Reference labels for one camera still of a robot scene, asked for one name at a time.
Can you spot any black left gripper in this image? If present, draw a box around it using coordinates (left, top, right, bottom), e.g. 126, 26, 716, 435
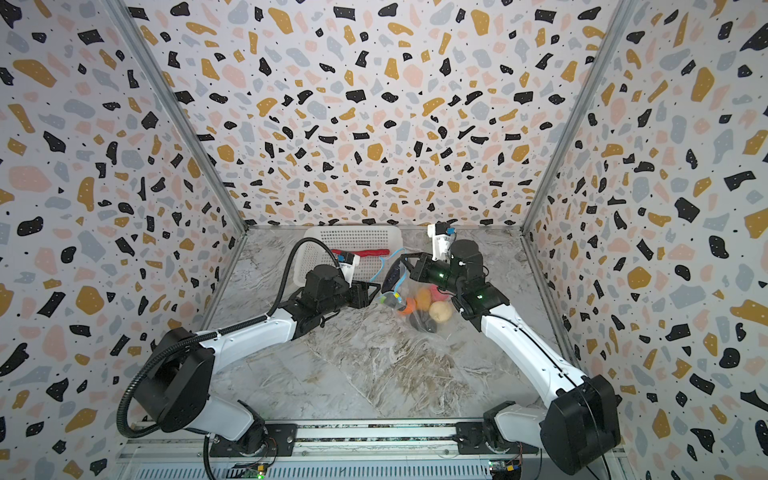
318, 279, 380, 318

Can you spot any clear zip top bag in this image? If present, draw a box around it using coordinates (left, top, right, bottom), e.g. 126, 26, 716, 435
370, 248, 460, 343

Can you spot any white plastic basket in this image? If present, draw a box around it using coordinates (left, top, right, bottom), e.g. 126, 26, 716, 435
293, 225, 403, 287

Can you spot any orange toy fruit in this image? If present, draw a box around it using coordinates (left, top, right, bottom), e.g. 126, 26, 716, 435
399, 298, 417, 316

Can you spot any pink toy fruit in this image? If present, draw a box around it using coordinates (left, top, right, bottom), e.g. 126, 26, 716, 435
429, 285, 453, 302

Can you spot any yellow toy lemon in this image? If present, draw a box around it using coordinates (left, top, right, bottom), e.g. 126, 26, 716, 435
415, 288, 433, 311

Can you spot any red toy chili pepper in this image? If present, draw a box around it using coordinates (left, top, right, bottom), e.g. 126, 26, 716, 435
332, 249, 391, 258

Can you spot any dark avocado toy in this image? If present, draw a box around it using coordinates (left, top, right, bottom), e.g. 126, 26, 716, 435
408, 311, 437, 334

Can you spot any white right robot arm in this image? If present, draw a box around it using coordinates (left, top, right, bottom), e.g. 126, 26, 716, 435
390, 239, 621, 475

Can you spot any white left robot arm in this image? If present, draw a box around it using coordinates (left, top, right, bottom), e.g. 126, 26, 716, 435
116, 265, 380, 456

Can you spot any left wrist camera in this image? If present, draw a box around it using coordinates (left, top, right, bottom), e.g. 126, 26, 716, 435
335, 251, 360, 285

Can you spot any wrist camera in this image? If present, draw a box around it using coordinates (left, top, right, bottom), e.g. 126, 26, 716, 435
335, 251, 360, 285
427, 221, 456, 261

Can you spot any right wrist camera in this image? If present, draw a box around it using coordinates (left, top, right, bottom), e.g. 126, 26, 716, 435
427, 221, 456, 261

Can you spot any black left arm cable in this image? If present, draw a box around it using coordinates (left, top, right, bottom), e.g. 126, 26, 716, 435
115, 237, 343, 480

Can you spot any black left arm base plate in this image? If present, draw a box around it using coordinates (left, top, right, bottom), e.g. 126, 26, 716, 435
209, 423, 298, 460

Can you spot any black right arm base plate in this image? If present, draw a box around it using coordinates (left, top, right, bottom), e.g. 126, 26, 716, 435
453, 422, 539, 456

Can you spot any aluminium front rail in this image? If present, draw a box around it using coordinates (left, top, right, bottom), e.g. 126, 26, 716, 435
116, 416, 628, 480

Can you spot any aluminium right corner post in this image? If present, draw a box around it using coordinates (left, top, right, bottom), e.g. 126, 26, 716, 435
521, 0, 637, 236

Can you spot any aluminium corner post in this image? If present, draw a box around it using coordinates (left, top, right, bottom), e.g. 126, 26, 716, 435
521, 0, 637, 236
98, 0, 248, 235

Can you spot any aluminium left corner post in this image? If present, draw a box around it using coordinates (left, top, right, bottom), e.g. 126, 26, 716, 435
98, 0, 248, 235

